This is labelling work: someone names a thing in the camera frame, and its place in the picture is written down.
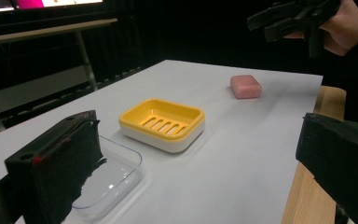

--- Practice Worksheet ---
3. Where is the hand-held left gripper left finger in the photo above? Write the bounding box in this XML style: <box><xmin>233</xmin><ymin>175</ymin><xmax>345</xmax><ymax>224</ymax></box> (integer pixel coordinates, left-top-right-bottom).
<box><xmin>4</xmin><ymin>109</ymin><xmax>107</xmax><ymax>224</ymax></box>

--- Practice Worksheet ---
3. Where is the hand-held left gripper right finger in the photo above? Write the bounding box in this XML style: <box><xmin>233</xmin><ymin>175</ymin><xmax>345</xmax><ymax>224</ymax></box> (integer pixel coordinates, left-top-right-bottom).
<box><xmin>295</xmin><ymin>112</ymin><xmax>358</xmax><ymax>224</ymax></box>

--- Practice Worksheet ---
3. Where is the clear plastic lid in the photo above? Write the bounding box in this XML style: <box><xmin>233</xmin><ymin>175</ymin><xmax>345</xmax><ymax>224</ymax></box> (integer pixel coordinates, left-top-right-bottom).
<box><xmin>71</xmin><ymin>134</ymin><xmax>145</xmax><ymax>222</ymax></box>

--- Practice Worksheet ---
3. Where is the pink soap bar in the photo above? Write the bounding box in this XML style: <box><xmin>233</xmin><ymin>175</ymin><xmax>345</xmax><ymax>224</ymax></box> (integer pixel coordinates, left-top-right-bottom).
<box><xmin>229</xmin><ymin>74</ymin><xmax>263</xmax><ymax>100</ymax></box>

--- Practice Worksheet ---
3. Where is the yellow and white soap dish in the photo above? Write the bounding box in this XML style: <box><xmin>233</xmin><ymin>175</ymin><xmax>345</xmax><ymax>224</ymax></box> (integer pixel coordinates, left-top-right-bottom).
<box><xmin>117</xmin><ymin>98</ymin><xmax>206</xmax><ymax>154</ymax></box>

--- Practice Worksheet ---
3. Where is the wooden table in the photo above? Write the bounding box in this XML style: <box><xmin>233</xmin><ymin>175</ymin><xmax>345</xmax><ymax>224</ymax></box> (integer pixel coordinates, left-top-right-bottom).
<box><xmin>280</xmin><ymin>85</ymin><xmax>348</xmax><ymax>224</ymax></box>

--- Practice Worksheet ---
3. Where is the background desk with metal legs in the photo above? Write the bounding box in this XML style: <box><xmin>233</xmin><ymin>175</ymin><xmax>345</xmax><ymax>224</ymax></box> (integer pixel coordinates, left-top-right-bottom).
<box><xmin>0</xmin><ymin>17</ymin><xmax>119</xmax><ymax>133</ymax></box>

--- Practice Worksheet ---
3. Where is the computer monitor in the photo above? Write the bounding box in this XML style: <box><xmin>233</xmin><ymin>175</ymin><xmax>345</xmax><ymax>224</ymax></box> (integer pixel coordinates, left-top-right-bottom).
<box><xmin>13</xmin><ymin>0</ymin><xmax>105</xmax><ymax>11</ymax></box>

